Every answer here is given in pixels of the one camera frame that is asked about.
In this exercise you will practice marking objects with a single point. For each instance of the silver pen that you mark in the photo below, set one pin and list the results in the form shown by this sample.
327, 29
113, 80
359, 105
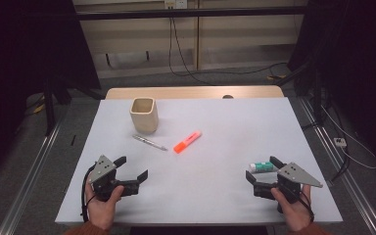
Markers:
149, 142

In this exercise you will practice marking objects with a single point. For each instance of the orange highlighter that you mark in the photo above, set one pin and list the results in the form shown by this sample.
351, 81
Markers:
187, 142

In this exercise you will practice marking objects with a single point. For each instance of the person's left hand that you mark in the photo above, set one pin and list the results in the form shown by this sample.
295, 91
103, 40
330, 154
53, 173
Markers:
102, 212

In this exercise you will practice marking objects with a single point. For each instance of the white power strip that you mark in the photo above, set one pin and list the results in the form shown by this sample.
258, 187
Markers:
340, 142

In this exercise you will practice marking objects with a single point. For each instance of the green and white glue stick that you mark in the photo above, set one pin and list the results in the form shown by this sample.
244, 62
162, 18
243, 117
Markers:
261, 167

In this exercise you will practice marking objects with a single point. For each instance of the black curtain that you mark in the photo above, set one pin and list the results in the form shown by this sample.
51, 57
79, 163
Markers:
19, 58
355, 58

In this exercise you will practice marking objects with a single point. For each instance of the beige square cup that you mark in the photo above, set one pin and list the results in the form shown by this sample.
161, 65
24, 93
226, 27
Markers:
144, 120

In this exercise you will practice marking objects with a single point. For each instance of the black horizontal bar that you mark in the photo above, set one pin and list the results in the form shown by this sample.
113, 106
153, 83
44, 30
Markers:
192, 13

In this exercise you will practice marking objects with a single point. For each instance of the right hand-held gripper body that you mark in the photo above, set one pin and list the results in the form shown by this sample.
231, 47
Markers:
293, 176

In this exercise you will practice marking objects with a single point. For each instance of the white wall outlet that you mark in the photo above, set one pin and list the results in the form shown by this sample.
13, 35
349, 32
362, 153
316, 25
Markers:
175, 4

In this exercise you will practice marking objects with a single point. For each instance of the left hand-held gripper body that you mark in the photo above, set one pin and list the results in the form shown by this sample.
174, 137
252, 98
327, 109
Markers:
102, 169

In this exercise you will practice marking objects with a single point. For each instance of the person's right hand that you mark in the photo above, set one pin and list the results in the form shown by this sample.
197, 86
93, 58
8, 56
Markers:
293, 215

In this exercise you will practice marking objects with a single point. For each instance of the wooden table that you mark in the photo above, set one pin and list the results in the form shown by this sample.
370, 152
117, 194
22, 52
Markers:
192, 92

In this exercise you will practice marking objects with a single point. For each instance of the aluminium floor rail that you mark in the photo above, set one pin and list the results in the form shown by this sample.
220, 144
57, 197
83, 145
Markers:
29, 186
346, 182

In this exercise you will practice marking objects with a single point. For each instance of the black metal stand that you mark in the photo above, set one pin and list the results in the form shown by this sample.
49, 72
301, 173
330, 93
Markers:
49, 107
316, 98

